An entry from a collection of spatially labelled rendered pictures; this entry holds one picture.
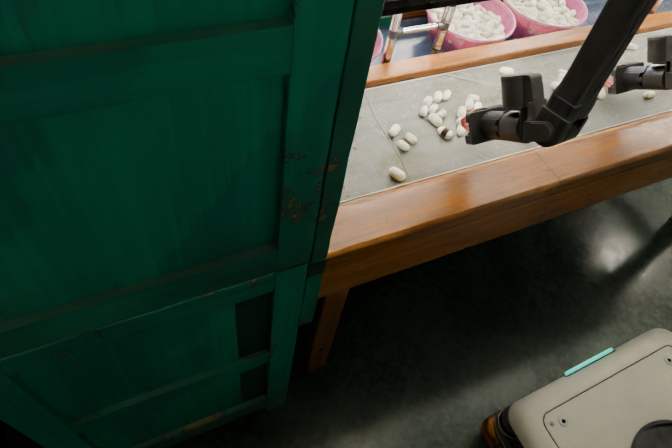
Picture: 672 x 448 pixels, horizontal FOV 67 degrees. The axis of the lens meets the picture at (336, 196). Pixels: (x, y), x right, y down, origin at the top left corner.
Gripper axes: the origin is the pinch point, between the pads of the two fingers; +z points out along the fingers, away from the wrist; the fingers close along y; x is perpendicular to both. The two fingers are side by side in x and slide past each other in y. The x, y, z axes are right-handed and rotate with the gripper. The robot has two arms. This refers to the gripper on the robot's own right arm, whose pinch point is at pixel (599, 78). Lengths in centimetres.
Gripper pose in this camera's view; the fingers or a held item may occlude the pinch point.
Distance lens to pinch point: 157.5
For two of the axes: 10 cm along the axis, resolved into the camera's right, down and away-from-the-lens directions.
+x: 1.6, 9.5, 2.8
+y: -9.0, 2.6, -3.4
